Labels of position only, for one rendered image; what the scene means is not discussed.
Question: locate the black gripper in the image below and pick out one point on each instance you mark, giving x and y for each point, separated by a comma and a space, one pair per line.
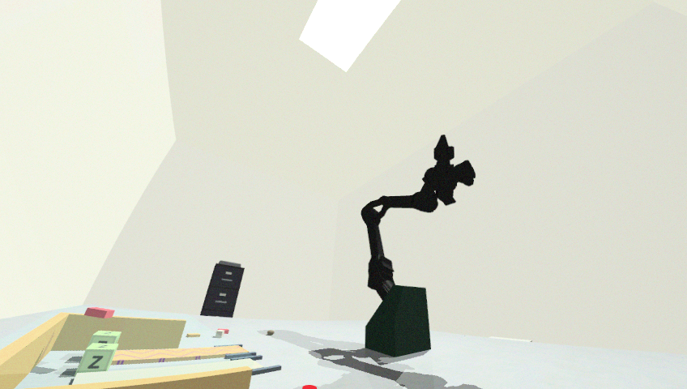
443, 174

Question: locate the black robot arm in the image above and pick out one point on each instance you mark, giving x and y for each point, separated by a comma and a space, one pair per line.
380, 268

